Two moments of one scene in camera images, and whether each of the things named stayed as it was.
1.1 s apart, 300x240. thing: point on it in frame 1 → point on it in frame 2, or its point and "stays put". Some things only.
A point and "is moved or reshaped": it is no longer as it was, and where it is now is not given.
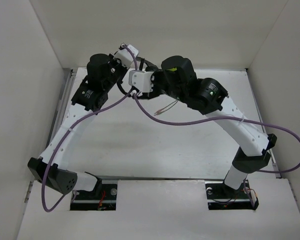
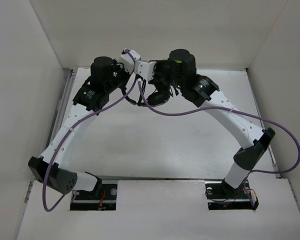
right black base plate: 221,196 stays put
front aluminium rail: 145,177 stays put
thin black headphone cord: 165,108 is moved or reshaped
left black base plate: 103,198 stays put
